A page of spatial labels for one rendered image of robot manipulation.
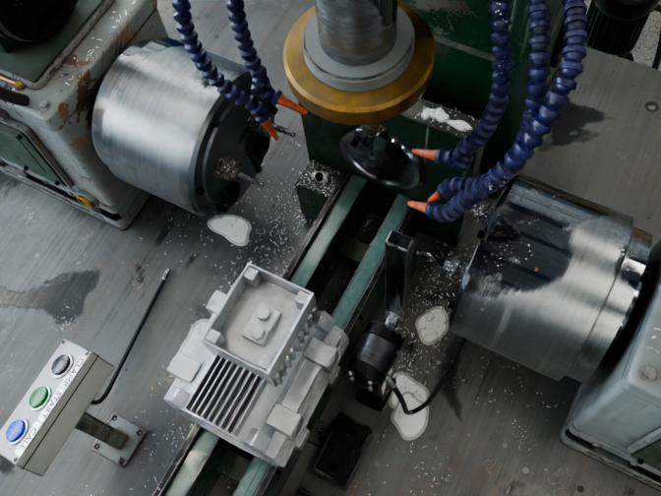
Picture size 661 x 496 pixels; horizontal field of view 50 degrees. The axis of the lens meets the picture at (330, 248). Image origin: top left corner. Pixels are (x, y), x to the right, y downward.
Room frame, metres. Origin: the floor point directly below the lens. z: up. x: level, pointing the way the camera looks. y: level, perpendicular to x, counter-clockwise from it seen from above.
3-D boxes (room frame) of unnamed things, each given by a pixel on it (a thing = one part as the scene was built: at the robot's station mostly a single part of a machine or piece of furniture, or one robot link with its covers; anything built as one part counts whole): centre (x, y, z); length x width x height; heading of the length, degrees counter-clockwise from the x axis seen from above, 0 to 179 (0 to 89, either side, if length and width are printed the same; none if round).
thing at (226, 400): (0.29, 0.13, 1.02); 0.20 x 0.19 x 0.19; 144
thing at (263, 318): (0.32, 0.11, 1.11); 0.12 x 0.11 x 0.07; 144
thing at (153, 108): (0.74, 0.24, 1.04); 0.37 x 0.25 x 0.25; 53
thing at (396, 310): (0.35, -0.08, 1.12); 0.04 x 0.03 x 0.26; 143
